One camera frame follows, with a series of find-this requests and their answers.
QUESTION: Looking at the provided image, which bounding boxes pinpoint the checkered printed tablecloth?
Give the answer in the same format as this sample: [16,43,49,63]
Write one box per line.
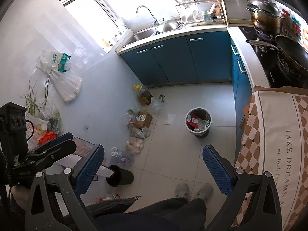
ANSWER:
[235,86,308,230]

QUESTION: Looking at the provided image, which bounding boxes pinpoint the grey slipper right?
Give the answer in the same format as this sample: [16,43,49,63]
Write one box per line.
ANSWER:
[195,184,213,203]

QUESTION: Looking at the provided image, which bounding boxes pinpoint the white plastic bag on wall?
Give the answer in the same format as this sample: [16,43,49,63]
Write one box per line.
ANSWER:
[37,50,82,104]

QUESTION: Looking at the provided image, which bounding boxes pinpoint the chrome sink faucet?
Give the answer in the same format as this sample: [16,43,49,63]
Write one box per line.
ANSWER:
[136,5,159,27]

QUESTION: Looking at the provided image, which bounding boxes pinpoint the grey slipper left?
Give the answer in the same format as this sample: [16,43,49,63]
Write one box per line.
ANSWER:
[175,182,189,200]

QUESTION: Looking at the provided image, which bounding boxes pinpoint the grey slipper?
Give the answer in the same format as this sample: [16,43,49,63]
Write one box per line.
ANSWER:
[175,182,189,200]
[195,184,213,203]

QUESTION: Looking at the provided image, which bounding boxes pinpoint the yellow-cap oil bottle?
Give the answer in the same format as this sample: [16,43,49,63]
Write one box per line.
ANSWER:
[134,82,152,105]

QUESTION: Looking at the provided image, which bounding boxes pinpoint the red white plastic bag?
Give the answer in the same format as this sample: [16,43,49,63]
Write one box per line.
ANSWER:
[186,114,199,129]

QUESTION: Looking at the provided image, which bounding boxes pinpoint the steel stock pot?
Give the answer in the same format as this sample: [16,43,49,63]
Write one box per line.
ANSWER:
[245,0,285,36]

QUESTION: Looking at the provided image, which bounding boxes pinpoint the white trash bin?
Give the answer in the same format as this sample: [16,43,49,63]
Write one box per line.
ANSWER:
[185,107,213,139]

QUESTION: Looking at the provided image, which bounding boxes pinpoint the cardboard box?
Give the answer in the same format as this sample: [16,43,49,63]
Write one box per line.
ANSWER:
[133,110,153,129]

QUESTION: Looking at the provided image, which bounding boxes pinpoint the dish rack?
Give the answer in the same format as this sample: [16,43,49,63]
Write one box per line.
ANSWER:
[175,0,226,26]

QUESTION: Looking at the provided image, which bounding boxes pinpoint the black small bin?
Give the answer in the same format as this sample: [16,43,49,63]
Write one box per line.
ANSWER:
[106,165,134,187]

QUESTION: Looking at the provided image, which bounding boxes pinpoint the black wok on stove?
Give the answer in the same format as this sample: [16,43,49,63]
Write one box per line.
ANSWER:
[246,35,307,77]

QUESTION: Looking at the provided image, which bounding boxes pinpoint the blue kitchen cabinets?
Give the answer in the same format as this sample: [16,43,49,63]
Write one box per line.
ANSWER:
[121,31,251,126]

